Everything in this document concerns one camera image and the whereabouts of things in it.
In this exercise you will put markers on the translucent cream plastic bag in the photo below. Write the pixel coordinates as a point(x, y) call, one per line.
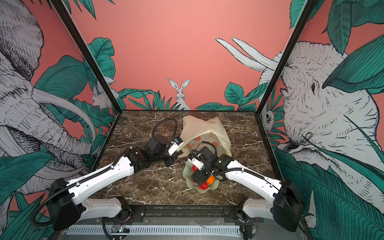
point(195, 131)

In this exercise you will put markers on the black frame post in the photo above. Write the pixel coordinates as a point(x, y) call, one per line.
point(302, 21)
point(63, 13)

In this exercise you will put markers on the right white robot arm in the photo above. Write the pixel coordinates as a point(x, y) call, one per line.
point(282, 201)

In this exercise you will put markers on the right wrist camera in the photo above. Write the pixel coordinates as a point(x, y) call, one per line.
point(207, 156)

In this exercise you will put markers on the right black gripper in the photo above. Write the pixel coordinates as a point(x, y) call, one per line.
point(198, 174)

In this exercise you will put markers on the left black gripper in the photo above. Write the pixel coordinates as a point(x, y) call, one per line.
point(172, 159)

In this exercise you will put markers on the light green wavy plate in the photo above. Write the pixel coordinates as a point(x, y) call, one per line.
point(192, 184)

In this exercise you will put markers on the right black frame post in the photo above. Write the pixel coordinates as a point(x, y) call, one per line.
point(302, 21)

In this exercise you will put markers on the small green circuit board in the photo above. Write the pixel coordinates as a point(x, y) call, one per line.
point(120, 229)

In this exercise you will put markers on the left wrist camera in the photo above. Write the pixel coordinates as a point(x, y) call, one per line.
point(161, 145)

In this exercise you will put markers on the orange fruit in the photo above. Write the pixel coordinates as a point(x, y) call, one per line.
point(210, 180)

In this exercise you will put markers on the white perforated vent strip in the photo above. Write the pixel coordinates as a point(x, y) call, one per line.
point(157, 230)

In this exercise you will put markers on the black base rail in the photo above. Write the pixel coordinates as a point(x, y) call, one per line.
point(231, 214)

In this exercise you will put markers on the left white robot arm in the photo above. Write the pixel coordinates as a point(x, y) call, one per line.
point(66, 203)

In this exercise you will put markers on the left black frame post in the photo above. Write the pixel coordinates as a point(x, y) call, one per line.
point(63, 13)

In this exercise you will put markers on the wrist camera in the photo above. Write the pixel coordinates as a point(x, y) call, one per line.
point(207, 156)
point(161, 145)

